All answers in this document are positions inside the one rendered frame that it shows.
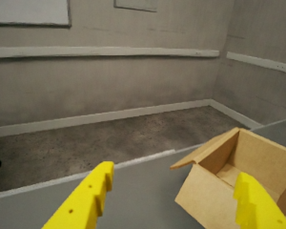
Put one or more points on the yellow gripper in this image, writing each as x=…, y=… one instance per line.
x=255, y=208

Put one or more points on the cardboard box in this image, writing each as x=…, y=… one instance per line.
x=209, y=200

